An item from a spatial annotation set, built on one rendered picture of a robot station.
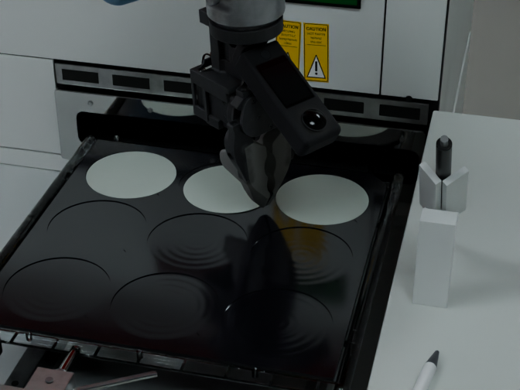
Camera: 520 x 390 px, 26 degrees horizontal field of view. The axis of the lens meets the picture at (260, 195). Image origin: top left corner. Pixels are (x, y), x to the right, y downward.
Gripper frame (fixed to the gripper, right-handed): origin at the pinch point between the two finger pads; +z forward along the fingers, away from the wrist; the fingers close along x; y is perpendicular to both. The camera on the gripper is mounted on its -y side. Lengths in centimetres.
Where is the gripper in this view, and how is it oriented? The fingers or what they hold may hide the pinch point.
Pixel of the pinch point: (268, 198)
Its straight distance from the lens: 117.4
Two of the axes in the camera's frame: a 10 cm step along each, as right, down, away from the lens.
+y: -6.5, -4.0, 6.5
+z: 0.4, 8.3, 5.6
